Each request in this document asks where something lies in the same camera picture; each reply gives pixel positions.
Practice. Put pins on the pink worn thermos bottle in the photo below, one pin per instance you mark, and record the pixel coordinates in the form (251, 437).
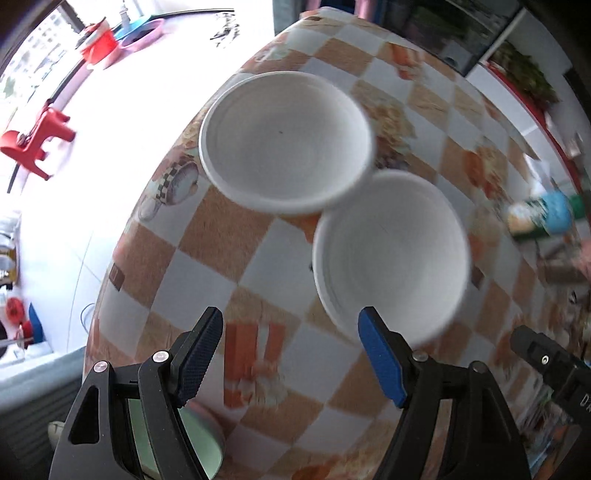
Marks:
(564, 270)

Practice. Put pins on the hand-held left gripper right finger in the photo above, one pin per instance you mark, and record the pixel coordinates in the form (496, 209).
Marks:
(381, 355)

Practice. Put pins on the red plastic stool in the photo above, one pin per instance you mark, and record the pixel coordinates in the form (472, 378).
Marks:
(34, 138)

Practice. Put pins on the green leafy plant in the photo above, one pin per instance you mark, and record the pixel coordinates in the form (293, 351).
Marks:
(526, 74)

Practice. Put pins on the glass door cabinet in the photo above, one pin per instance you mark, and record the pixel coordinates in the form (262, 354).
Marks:
(461, 32)

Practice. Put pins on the red plastic bucket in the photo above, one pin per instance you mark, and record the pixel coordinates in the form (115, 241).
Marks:
(99, 46)

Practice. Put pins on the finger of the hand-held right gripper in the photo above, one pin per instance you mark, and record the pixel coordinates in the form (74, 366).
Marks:
(538, 353)

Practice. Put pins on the purple plastic basin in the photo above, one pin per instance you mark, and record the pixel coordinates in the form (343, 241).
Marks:
(145, 33)

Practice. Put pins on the light green plastic plate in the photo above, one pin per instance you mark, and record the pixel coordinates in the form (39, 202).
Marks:
(203, 441)

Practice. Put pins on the blue plastic basin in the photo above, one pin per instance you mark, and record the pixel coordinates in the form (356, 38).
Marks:
(129, 25)

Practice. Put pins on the green capped drink bottle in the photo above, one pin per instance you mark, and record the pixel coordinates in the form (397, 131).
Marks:
(542, 217)

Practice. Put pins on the white counter with red top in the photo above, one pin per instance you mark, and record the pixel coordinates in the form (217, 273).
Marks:
(540, 124)

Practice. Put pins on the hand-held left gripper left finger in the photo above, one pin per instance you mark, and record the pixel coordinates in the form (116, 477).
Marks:
(198, 364)

